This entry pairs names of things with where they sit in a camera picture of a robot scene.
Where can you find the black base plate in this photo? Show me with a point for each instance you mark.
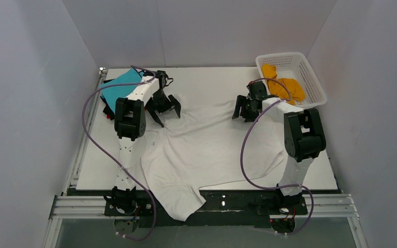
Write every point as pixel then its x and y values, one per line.
pixel 221 208

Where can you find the white plastic basket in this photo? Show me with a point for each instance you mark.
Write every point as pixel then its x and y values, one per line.
pixel 294 65

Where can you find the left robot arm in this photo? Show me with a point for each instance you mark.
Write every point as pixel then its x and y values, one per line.
pixel 130 122

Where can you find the yellow t-shirt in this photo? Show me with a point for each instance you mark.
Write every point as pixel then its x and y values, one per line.
pixel 282 86

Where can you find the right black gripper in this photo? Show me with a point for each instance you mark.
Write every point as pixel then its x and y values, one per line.
pixel 247 105

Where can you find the white t-shirt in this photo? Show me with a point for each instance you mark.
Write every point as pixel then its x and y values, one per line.
pixel 201 149

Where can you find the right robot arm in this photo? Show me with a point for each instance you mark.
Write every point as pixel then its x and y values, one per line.
pixel 303 134

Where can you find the folded cyan t-shirt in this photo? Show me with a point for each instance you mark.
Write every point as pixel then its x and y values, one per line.
pixel 132 76

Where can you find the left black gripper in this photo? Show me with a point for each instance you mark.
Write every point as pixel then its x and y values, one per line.
pixel 163 104

